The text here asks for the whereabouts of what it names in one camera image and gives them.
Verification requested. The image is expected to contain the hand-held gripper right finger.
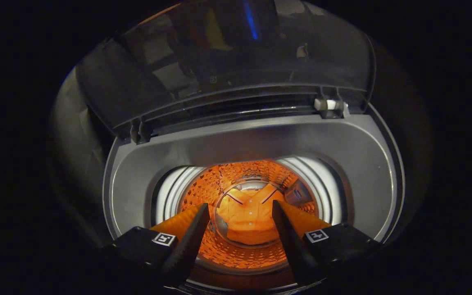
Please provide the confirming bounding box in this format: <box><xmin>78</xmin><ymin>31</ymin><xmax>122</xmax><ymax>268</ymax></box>
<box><xmin>271</xmin><ymin>200</ymin><xmax>383</xmax><ymax>287</ymax></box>

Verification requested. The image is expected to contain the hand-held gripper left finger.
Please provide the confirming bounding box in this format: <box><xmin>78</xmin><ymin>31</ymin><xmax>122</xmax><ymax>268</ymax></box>
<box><xmin>102</xmin><ymin>203</ymin><xmax>211</xmax><ymax>288</ymax></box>

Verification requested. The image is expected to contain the yellow polo shirt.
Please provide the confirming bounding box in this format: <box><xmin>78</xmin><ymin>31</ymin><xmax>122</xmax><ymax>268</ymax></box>
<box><xmin>216</xmin><ymin>184</ymin><xmax>288</xmax><ymax>245</ymax></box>

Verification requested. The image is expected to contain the grey washing machine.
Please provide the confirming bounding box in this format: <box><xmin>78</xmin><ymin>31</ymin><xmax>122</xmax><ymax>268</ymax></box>
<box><xmin>103</xmin><ymin>82</ymin><xmax>405</xmax><ymax>293</ymax></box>

